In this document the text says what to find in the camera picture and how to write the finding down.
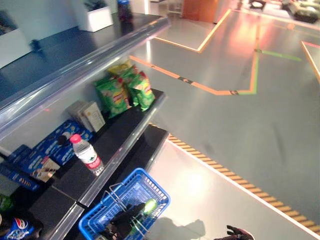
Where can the small black clip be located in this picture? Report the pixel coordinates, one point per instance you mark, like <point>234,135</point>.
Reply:
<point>35,45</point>

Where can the beige carton box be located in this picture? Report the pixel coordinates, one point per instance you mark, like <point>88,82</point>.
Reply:
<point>93,117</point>
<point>73,110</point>

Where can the small blue Oreo box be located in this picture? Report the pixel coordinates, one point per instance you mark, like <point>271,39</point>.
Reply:
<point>20,153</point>

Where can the dark drink bottle blue cap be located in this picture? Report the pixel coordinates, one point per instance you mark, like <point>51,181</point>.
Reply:
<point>125,11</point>

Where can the dark background furniture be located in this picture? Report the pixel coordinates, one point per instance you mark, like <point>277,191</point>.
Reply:
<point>305,11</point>

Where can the small Pepsi bottle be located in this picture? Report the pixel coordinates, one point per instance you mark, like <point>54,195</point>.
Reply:
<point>17,228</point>

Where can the green drink can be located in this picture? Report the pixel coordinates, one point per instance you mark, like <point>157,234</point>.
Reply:
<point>5,203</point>

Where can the yellow chips bag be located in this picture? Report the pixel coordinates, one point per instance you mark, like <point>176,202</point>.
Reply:
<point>120,68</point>

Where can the orange wooden panel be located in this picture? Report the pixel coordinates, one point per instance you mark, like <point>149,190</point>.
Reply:
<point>200,10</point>

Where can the green can in basket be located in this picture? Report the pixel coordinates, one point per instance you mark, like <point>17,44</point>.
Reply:
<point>150,206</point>

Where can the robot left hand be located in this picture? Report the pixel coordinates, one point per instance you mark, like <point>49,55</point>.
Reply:
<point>130,217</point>

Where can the Oreo box cream picture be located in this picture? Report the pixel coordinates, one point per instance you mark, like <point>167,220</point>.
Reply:
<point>45,170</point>

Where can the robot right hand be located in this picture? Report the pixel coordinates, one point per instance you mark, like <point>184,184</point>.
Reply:
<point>237,233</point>

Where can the water bottle red label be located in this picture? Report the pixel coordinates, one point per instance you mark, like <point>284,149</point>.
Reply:
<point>87,155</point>

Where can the dark shelf board clear strip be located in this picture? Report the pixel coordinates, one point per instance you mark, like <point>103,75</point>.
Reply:
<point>62,50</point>

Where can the large green chips bag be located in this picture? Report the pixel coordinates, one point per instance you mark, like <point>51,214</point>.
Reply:
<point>113,97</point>

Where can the black low shelf board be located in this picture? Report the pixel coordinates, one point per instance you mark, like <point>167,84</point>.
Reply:
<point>150,145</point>

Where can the blue plastic shopping basket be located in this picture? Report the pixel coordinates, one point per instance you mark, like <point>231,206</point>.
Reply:
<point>160,197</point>

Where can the white open cardboard box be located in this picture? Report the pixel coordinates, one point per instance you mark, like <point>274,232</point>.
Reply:
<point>12,50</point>
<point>96,21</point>

